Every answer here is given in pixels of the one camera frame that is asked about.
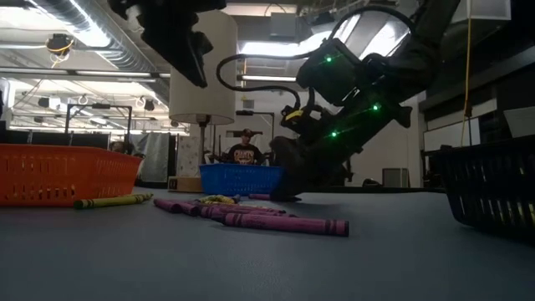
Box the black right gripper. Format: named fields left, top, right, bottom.
left=269, top=94, right=414, bottom=202

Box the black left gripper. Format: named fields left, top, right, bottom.
left=140, top=0, right=227, bottom=88

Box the yellow crayon green tip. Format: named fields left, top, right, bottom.
left=198, top=194, right=240, bottom=206
left=73, top=192, right=155, bottom=211

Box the black equipment rack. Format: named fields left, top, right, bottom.
left=329, top=158, right=355, bottom=187

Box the white cylindrical lamp shade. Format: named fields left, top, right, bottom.
left=168, top=10, right=238, bottom=125

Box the person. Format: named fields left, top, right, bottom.
left=108, top=140, right=135, bottom=156
left=225, top=127, right=265, bottom=166

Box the blue plastic basket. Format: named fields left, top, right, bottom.
left=198, top=162, right=288, bottom=197

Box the fluorescent light fixture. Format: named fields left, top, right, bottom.
left=236, top=74, right=298, bottom=84
left=0, top=66, right=172, bottom=83

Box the metal lamp pole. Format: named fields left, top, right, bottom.
left=196, top=113, right=210, bottom=165

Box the grey ceiling unit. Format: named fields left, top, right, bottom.
left=268, top=12, right=299, bottom=42

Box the grey waste bin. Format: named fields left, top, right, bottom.
left=381, top=167, right=411, bottom=189

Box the grey fabric cover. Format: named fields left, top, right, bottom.
left=132, top=132, right=171, bottom=184

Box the whiteboard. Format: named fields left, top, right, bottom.
left=422, top=98, right=499, bottom=153

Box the orange plastic basket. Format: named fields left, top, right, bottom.
left=0, top=143, right=143, bottom=209

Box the black plastic basket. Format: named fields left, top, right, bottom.
left=429, top=135, right=535, bottom=242

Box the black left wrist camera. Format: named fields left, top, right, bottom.
left=195, top=29, right=215, bottom=55

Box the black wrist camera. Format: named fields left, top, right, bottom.
left=195, top=29, right=215, bottom=55
left=279, top=104, right=324, bottom=135

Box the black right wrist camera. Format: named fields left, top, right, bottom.
left=279, top=104, right=324, bottom=135

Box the black looped gripper cable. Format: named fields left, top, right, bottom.
left=216, top=53, right=313, bottom=111

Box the black metal rig frame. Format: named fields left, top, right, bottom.
left=64, top=103, right=134, bottom=145

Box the ceiling cable reel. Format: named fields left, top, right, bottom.
left=44, top=33, right=76, bottom=68

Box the black partition wall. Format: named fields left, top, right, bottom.
left=0, top=129, right=112, bottom=150

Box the yellow hanging cable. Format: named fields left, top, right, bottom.
left=459, top=16, right=474, bottom=148

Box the white wall panel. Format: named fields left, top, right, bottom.
left=502, top=105, right=535, bottom=140

